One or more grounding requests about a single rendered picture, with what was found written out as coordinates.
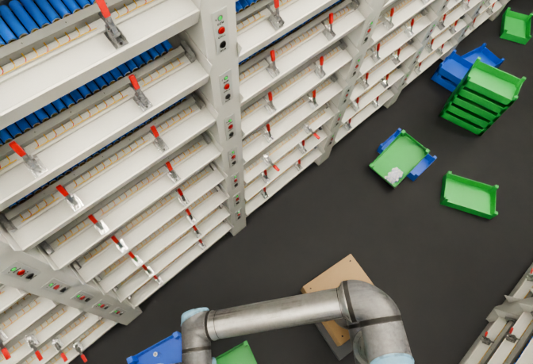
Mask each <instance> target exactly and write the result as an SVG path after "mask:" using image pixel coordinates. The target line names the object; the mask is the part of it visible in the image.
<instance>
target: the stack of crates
mask: <svg viewBox="0 0 533 364"><path fill-rule="evenodd" d="M480 60H481V57H479V56H478V58H477V59H476V60H475V62H474V64H473V65H472V66H471V68H470V69H469V70H468V71H467V73H466V74H465V76H464V77H463V79H462V80H461V82H460V83H459V84H458V85H457V87H456V88H455V89H454V91H453V93H452V94H451V95H450V97H449V98H448V99H447V102H446V104H445V106H444V107H443V109H442V111H441V113H440V115H439V116H440V117H442V118H444V119H446V120H448V121H450V122H452V123H454V124H456V125H458V126H460V127H462V128H464V129H466V130H469V131H471V132H473V133H475V134H477V135H479V136H481V135H482V134H483V133H484V132H485V131H486V130H487V129H488V128H489V127H490V126H491V125H492V124H493V123H494V122H495V121H496V120H497V119H498V118H499V117H500V116H501V115H502V114H503V113H504V112H505V111H506V110H507V109H508V108H509V107H510V106H511V105H512V104H513V103H514V102H515V101H516V100H517V99H518V96H517V95H518V93H519V92H520V88H521V86H522V84H523V82H524V81H525V80H526V77H524V76H523V77H522V79H519V78H517V77H516V76H513V75H510V74H509V73H506V72H504V71H501V70H499V69H497V68H495V67H492V66H490V65H488V64H486V63H483V62H481V61H480Z"/></svg>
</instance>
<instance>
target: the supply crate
mask: <svg viewBox="0 0 533 364"><path fill-rule="evenodd" d="M155 351H157V352H161V354H162V355H161V357H159V358H158V357H154V356H153V353H154V352H155ZM127 362H128V364H158V363H162V364H172V363H179V362H182V335H181V333H180V332H178V331H176V332H174V333H173V334H172V335H171V336H169V337H167V338H165V339H163V340H162V341H160V342H158V343H156V344H155V345H153V346H151V347H149V348H147V349H146V350H144V351H141V352H140V353H138V354H136V355H134V356H130V357H129V358H127Z"/></svg>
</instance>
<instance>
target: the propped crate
mask: <svg viewBox="0 0 533 364"><path fill-rule="evenodd" d="M429 151H430V150H429V149H428V148H425V147H424V146H423V145H421V144H420V143H419V142H417V141H416V140H415V139H413V138H412V137H411V136H410V135H409V134H408V133H406V132H405V130H404V129H403V130H402V131H401V133H400V134H399V135H398V136H397V137H396V138H395V139H394V140H393V141H392V143H391V144H390V145H389V146H388V147H387V148H386V149H385V150H384V151H383V152H382V153H381V154H380V155H379V156H378V157H377V158H376V159H375V160H374V161H373V162H372V163H371V164H370V165H369V166H370V168H371V169H372V170H373V171H374V172H376V173H377V174H378V175H379V176H380V177H382V178H383V179H384V180H385V181H386V182H388V181H387V180H386V179H385V176H387V177H388V173H389V172H392V169H393V168H394V169H395V168H396V167H398V169H400V170H401V171H403V175H402V178H399V180H398V182H395V183H394V184H391V183H389V182H388V183H389V184H390V185H391V186H392V187H393V188H394V189H395V188H396V187H397V185H398V184H399V183H401V181H402V180H403V179H404V178H405V177H406V176H407V175H408V174H409V173H410V172H411V171H412V170H413V169H414V168H415V167H416V166H417V165H418V164H419V163H420V161H421V160H422V159H424V157H425V156H426V155H427V154H428V153H429Z"/></svg>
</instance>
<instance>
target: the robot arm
mask: <svg viewBox="0 0 533 364"><path fill-rule="evenodd" d="M329 320H334V321H335V322H336V323H337V324H338V325H339V326H340V327H342V328H344V329H347V330H348V331H349V336H350V339H351V345H352V350H353V353H354V357H355V364H414V362H415V361H414V358H413V356H412V353H411V350H410V347H409V344H408V339H407V336H406V333H405V328H404V325H403V322H402V319H401V313H400V311H399V309H398V307H397V305H396V304H395V302H394V301H393V300H392V299H391V298H390V297H389V296H388V295H387V294H386V293H385V292H383V291H382V290H380V289H379V288H378V287H376V286H374V285H371V284H370V283H367V282H363V281H359V280H346V281H342V282H341V283H340V285H339V287H337V288H334V289H326V290H321V291H317V292H312V293H305V294H300V295H296V296H292V297H283V298H279V299H274V300H270V301H262V302H258V303H253V304H249V305H241V306H236V307H232V308H224V309H220V310H215V311H214V310H211V311H209V309H208V308H196V309H191V310H189V311H186V312H184V313H183V314H182V322H181V327H182V362H179V363H172V364H217V360H216V359H215V358H214V357H212V355H211V341H216V340H218V339H225V338H230V337H235V336H239V335H248V334H253V333H258V332H263V331H272V330H277V329H282V328H291V327H296V326H300V325H305V324H314V323H319V322H324V321H329Z"/></svg>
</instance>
